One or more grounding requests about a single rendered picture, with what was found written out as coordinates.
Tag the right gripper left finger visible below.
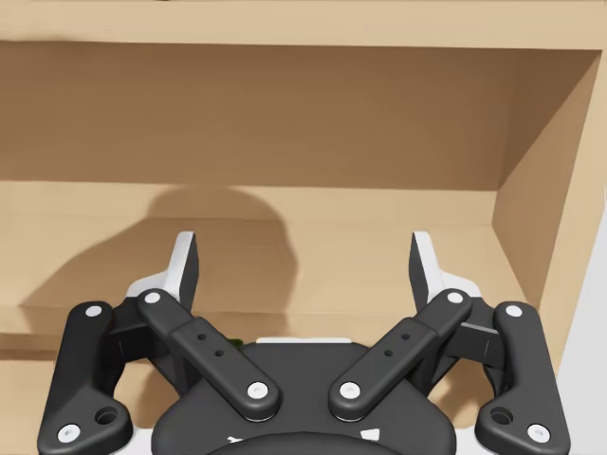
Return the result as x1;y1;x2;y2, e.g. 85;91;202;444
36;230;282;451

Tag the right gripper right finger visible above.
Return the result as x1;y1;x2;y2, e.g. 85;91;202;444
327;230;571;454

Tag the pale wooden shelf unit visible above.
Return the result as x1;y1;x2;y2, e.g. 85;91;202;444
0;0;607;433

